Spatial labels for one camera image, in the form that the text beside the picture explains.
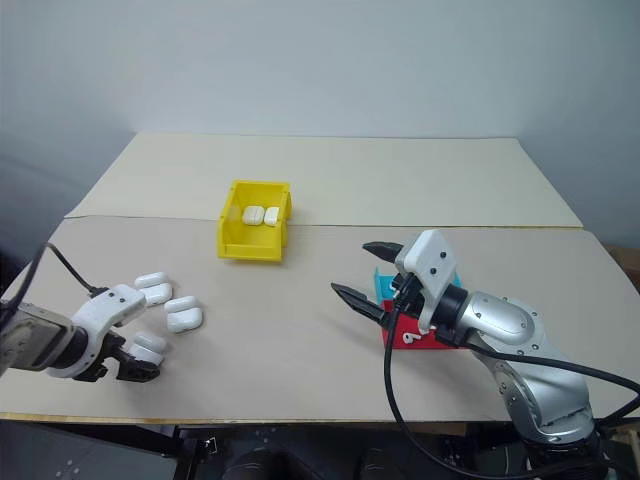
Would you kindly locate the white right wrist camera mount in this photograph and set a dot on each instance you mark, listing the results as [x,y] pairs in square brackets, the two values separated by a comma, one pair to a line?
[432,270]

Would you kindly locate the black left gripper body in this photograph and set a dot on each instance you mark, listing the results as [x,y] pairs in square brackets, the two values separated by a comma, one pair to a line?
[95,367]

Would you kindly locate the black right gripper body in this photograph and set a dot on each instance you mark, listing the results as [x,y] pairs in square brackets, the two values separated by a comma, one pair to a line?
[405,295]

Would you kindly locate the white earbud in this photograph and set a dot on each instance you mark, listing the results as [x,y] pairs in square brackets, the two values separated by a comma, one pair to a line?
[410,339]

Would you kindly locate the teal plastic tray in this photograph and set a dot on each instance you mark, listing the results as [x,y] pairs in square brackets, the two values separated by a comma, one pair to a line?
[382,286]

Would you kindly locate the yellow plastic bin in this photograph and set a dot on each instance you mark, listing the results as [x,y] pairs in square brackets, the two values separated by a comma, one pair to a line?
[250,245]

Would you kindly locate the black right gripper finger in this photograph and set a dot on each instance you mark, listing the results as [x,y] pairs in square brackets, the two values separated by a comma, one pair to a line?
[382,250]
[357,300]

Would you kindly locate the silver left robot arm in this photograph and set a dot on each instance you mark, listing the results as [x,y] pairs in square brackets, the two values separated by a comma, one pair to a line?
[35,340]

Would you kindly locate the red plastic tray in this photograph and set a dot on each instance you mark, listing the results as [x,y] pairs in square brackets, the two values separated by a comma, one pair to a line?
[425,342]

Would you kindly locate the white earbud case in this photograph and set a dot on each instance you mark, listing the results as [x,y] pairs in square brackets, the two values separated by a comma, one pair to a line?
[183,314]
[271,216]
[148,346]
[252,215]
[154,289]

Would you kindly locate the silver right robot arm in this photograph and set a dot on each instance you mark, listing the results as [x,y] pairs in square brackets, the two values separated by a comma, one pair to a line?
[530,350]

